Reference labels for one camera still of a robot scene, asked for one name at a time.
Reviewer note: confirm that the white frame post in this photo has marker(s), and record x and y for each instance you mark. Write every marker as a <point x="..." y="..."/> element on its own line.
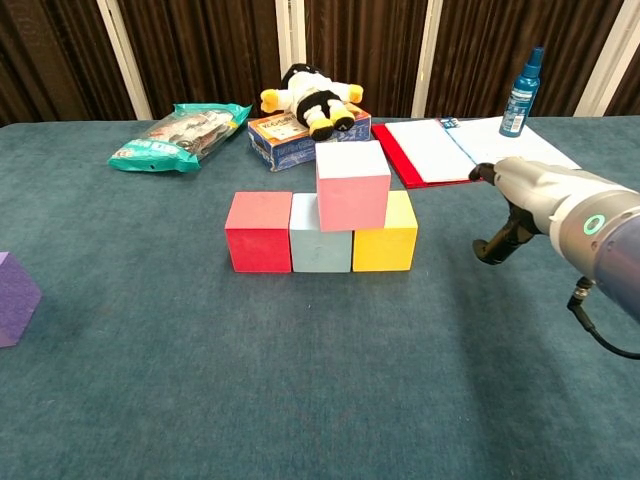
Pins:
<point x="610" y="60"/>
<point x="289" y="35"/>
<point x="426" y="55"/>
<point x="122" y="55"/>

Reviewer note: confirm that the yellow foam cube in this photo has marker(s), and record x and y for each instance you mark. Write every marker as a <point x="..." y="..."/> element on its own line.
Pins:
<point x="385" y="247"/>

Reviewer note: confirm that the open red folder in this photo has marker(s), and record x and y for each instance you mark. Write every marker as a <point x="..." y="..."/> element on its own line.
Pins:
<point x="435" y="150"/>

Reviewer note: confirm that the light blue foam cube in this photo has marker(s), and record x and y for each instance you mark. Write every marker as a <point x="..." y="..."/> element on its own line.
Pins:
<point x="320" y="250"/>

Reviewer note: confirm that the blue spray bottle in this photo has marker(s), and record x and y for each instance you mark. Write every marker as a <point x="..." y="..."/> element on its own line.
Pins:
<point x="520" y="105"/>

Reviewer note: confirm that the pink foam cube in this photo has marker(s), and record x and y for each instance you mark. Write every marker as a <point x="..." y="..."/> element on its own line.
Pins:
<point x="352" y="195"/>

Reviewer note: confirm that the red foam cube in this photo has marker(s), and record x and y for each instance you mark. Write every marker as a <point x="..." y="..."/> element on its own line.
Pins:
<point x="260" y="245"/>

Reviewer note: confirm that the penguin plush toy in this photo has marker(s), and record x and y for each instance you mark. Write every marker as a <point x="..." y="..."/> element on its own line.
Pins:
<point x="312" y="97"/>

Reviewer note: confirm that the teal felt table mat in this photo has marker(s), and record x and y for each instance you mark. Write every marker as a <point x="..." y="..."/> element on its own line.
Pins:
<point x="320" y="375"/>

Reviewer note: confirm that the blue cardboard box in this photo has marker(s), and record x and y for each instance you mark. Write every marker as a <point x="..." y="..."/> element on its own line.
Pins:
<point x="285" y="145"/>

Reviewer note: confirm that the purple foam cube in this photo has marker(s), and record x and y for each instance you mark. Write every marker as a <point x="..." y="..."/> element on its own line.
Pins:
<point x="15" y="300"/>

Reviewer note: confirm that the teal snack bag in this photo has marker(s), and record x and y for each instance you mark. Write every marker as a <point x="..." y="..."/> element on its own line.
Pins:
<point x="175" y="140"/>

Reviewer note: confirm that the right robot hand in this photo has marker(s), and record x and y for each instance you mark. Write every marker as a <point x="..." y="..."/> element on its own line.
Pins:
<point x="535" y="192"/>

